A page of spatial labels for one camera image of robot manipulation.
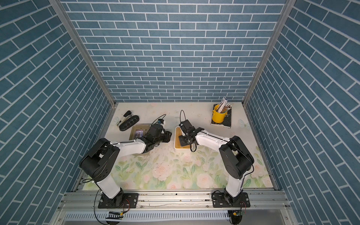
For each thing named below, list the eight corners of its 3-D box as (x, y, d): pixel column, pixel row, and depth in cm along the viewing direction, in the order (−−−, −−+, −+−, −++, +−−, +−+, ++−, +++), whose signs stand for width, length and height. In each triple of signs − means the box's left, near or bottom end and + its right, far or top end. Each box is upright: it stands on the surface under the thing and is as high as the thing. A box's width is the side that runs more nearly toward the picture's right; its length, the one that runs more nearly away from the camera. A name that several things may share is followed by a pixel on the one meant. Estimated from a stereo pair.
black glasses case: (119, 129, 105) (117, 127, 102) (137, 116, 113) (136, 114, 110) (122, 132, 103) (120, 130, 101) (140, 119, 111) (139, 117, 109)
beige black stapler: (118, 126, 106) (116, 123, 103) (129, 113, 115) (128, 109, 112) (122, 127, 105) (120, 124, 102) (133, 114, 114) (132, 111, 111)
